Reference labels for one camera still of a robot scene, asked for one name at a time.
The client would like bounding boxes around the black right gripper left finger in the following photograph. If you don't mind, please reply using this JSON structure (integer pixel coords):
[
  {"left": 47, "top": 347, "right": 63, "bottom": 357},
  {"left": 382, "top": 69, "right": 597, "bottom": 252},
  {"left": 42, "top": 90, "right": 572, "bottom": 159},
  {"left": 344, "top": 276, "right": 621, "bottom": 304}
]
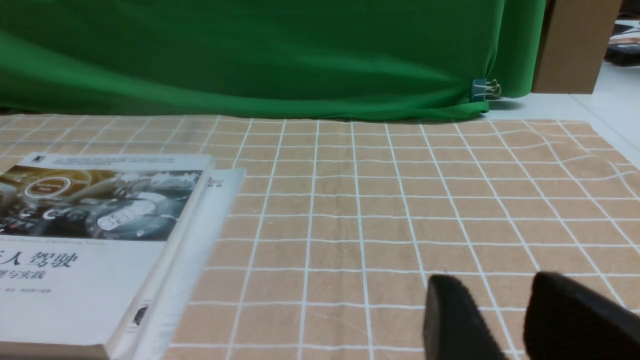
[{"left": 422, "top": 275, "right": 506, "bottom": 360}]

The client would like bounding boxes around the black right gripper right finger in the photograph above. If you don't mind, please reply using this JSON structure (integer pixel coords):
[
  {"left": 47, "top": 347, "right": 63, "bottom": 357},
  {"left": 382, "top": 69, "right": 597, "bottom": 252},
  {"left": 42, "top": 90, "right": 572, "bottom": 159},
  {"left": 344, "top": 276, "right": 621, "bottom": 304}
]
[{"left": 523, "top": 271, "right": 640, "bottom": 360}]

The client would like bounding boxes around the tan checkered tablecloth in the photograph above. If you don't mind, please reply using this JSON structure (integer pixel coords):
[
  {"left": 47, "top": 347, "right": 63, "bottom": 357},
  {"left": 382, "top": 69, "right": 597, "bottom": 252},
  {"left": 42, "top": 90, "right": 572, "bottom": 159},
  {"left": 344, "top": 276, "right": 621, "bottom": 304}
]
[{"left": 1, "top": 114, "right": 639, "bottom": 360}]

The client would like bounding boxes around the teal binder clip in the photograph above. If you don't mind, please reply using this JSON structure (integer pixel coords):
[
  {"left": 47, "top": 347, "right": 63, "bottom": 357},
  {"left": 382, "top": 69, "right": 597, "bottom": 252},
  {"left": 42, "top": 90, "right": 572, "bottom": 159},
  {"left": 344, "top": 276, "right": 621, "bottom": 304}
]
[{"left": 470, "top": 79, "right": 502, "bottom": 103}]

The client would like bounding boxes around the brown cardboard box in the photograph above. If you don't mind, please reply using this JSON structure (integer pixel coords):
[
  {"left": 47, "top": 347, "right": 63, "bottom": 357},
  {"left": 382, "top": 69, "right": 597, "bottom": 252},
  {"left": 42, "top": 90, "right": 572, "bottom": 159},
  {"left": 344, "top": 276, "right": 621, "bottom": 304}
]
[{"left": 532, "top": 0, "right": 622, "bottom": 95}]

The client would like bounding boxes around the white lower book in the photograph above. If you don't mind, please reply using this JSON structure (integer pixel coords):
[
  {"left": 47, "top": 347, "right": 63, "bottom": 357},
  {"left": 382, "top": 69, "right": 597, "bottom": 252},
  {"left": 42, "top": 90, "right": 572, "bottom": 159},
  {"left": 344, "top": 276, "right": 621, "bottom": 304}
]
[{"left": 123, "top": 168, "right": 246, "bottom": 360}]

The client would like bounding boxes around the green backdrop cloth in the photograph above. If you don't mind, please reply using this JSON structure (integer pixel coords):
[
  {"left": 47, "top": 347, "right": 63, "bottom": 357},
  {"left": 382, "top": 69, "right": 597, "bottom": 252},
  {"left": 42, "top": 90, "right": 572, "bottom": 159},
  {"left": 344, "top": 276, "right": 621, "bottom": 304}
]
[{"left": 0, "top": 0, "right": 546, "bottom": 121}]

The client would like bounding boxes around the white book with car cover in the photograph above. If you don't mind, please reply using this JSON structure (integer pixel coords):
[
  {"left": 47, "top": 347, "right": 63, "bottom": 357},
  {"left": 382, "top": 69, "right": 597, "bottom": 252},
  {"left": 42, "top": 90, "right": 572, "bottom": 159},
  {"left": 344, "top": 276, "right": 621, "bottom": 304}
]
[{"left": 0, "top": 152, "right": 215, "bottom": 360}]

